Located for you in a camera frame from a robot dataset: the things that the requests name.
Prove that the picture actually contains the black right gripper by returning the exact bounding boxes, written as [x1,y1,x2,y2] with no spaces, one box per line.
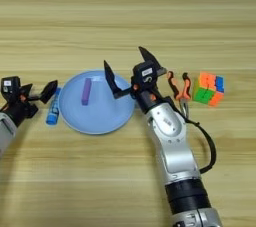
[103,45,172,115]

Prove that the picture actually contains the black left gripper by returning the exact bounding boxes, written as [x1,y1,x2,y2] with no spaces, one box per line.
[3,79,59,129]

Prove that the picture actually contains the purple rectangular block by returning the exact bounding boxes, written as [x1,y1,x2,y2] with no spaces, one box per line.
[81,77,93,107]

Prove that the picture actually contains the colourful puzzle cube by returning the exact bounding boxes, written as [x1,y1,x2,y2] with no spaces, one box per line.
[192,71,226,107]

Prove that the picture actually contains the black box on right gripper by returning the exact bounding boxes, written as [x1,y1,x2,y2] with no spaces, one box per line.
[131,61,159,89]

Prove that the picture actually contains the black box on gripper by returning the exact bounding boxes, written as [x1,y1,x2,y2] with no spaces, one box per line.
[131,61,159,89]
[0,75,22,104]

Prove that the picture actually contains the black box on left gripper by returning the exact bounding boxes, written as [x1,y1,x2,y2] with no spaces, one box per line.
[0,75,22,104]

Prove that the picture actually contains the orange black needle-nose pliers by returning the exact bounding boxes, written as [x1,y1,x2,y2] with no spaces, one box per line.
[166,70,193,121]

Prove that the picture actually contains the round blue plate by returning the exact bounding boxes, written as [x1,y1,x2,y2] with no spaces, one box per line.
[58,69,136,136]

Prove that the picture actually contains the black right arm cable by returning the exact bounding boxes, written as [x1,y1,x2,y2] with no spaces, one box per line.
[180,116,217,175]

